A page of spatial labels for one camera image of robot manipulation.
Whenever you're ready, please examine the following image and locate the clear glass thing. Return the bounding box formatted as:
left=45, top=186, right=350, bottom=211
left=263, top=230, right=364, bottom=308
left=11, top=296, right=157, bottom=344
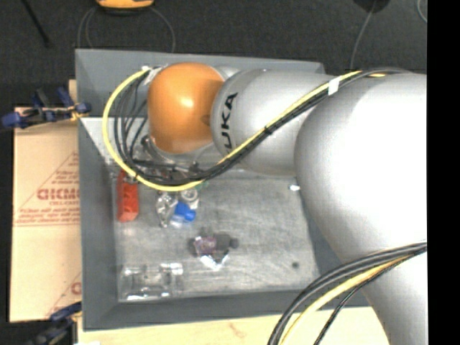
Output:
left=119, top=262, right=185, bottom=300

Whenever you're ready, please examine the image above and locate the grey metal bin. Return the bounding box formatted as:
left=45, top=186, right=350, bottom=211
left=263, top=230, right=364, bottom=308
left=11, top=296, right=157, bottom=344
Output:
left=74, top=48, right=373, bottom=330

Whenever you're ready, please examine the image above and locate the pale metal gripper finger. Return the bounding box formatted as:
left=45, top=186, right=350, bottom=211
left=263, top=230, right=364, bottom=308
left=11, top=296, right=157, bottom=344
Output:
left=156, top=191, right=169, bottom=229
left=166, top=193, right=180, bottom=216

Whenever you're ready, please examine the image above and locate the brown cardboard board, red print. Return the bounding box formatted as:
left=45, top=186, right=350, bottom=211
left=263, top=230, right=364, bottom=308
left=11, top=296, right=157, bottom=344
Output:
left=9, top=107, right=83, bottom=323

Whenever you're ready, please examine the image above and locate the clear bottle with blue cap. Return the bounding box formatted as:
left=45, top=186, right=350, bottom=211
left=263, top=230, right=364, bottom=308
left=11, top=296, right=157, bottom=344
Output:
left=170, top=188, right=199, bottom=229

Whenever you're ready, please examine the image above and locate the dark purple packet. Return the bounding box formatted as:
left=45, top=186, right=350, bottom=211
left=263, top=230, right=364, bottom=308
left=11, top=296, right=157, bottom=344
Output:
left=188, top=227, right=239, bottom=272

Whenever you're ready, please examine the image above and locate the red-brown flat block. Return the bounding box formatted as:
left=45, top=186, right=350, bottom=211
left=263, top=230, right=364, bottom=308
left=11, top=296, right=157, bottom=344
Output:
left=116, top=170, right=139, bottom=224

